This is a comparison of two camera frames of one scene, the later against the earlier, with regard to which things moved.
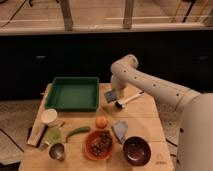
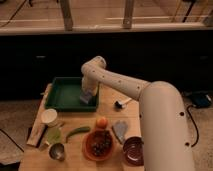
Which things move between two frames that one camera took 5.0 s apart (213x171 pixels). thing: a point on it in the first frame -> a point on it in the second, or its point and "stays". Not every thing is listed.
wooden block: (36, 133) stays
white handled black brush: (120, 104) stays
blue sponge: (110, 96) -> (86, 96)
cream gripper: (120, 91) -> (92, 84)
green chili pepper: (78, 130) stays
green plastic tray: (74, 94) stays
